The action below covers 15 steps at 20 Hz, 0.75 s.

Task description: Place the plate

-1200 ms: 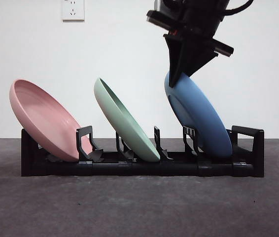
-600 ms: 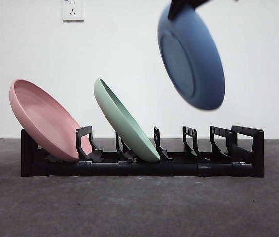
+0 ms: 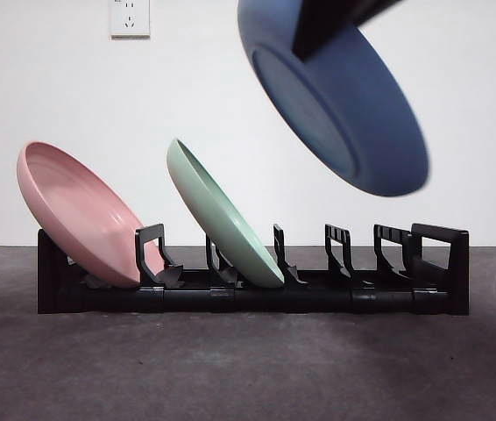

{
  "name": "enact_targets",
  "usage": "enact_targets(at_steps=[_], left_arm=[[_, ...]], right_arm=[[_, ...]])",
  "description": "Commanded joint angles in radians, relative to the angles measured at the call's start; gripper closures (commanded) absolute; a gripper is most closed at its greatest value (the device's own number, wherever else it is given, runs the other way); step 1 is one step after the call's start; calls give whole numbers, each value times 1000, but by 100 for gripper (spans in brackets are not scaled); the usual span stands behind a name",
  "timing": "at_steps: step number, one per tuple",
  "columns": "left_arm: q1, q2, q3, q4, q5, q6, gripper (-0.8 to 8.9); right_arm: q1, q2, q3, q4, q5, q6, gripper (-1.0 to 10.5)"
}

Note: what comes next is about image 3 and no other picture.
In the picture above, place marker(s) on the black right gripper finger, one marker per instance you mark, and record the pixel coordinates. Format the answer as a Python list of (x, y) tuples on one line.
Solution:
[(331, 22)]

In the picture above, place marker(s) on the blue plate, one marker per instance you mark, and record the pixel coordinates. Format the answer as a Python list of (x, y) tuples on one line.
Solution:
[(353, 123)]

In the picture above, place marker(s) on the green plate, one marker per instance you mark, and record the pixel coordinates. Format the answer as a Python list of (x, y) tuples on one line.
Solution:
[(213, 219)]

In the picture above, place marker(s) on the pink plate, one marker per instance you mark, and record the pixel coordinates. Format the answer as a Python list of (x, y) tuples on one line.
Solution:
[(77, 210)]

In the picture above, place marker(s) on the black plastic dish rack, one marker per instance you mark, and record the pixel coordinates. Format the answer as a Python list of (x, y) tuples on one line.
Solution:
[(274, 302)]

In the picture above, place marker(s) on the white wall socket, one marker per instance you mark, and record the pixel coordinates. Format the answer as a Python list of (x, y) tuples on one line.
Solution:
[(129, 19)]

